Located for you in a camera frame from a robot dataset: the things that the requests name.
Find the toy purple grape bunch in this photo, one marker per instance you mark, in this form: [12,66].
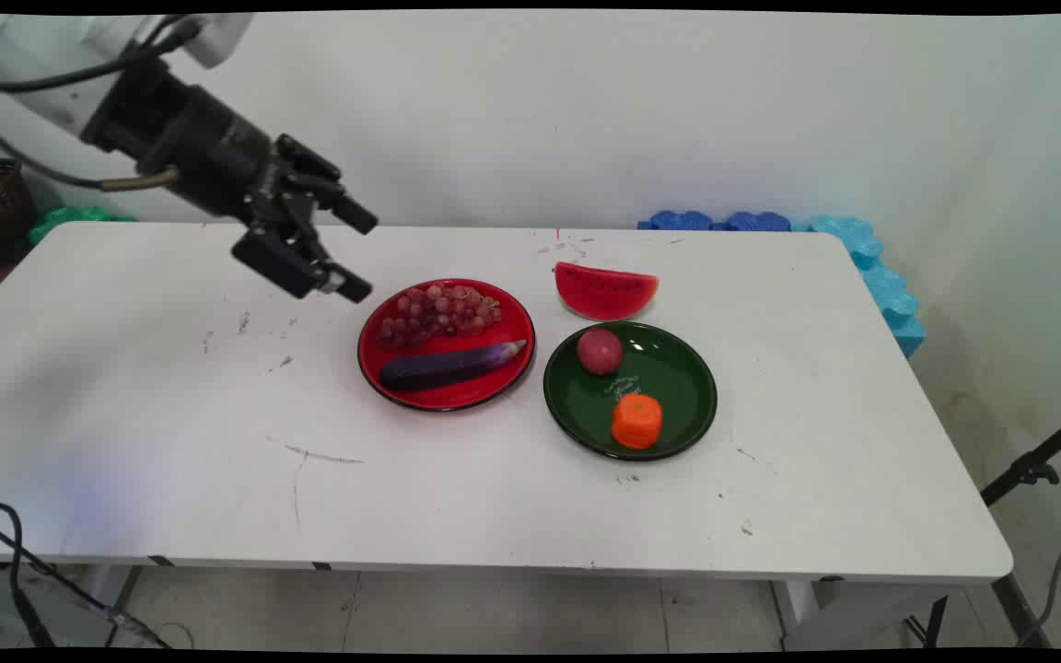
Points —
[434,313]

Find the white table leg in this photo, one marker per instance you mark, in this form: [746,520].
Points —
[52,599]

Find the black tripod stand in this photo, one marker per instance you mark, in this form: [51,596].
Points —
[1032,460]

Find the toy red apple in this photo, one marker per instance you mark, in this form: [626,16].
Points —
[600,352]

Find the dark green plate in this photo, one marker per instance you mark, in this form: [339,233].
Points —
[669,378]

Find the toy watermelon slice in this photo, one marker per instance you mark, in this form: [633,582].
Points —
[604,295]

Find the red plate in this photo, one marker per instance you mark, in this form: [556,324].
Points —
[443,391]

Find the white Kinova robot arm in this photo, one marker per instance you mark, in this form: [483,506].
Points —
[24,64]

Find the light blue foam mat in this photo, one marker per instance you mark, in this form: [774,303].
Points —
[885,285]

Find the dark blue foam mat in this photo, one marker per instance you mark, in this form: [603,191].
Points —
[678,221]
[759,222]

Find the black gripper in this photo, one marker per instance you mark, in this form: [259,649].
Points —
[190,138]

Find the toy purple eggplant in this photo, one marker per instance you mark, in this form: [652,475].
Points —
[448,365]

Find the green foam mat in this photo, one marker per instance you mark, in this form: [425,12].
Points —
[70,221]

